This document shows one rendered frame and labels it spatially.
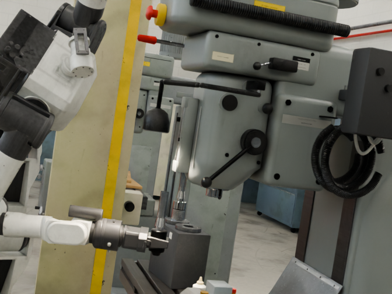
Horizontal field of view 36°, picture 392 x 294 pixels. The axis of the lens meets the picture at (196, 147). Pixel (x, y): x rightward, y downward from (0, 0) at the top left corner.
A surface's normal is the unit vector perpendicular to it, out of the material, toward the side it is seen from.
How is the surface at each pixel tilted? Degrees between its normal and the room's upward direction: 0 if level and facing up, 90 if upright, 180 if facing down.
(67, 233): 92
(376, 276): 88
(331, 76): 90
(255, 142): 90
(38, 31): 58
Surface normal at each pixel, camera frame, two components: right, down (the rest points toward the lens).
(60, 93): 0.56, -0.42
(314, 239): -0.95, -0.12
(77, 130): 0.29, 0.09
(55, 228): 0.03, 0.09
